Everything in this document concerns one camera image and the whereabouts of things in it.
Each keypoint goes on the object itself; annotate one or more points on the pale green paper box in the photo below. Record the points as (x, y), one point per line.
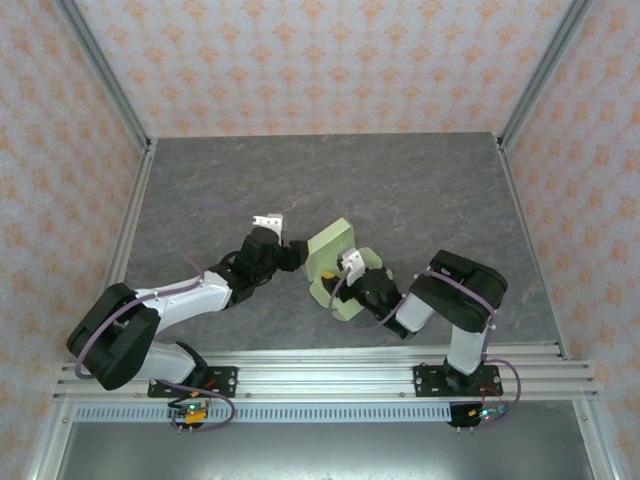
(330, 240)

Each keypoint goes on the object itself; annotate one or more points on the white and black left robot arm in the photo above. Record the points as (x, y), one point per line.
(185, 297)

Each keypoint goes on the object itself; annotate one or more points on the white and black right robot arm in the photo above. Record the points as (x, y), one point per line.
(465, 300)

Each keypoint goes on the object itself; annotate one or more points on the narrow aluminium cross beam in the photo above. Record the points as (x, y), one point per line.
(325, 355)

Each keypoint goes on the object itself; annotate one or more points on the wide aluminium cross beam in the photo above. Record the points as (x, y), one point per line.
(325, 382)

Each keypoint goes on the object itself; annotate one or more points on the grey metal sheet panel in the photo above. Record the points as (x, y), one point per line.
(325, 455)

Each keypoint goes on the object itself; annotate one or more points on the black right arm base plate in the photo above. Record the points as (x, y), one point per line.
(430, 380)

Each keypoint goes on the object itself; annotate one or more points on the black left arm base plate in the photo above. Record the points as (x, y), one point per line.
(225, 375)

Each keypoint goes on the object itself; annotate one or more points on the aluminium table side rail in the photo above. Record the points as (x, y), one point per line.
(134, 210)
(520, 210)

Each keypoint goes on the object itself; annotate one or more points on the aluminium frame post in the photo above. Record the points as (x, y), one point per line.
(542, 75)
(106, 75)

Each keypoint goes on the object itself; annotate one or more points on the aluminium lower frame rail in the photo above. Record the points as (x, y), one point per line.
(47, 445)
(595, 445)

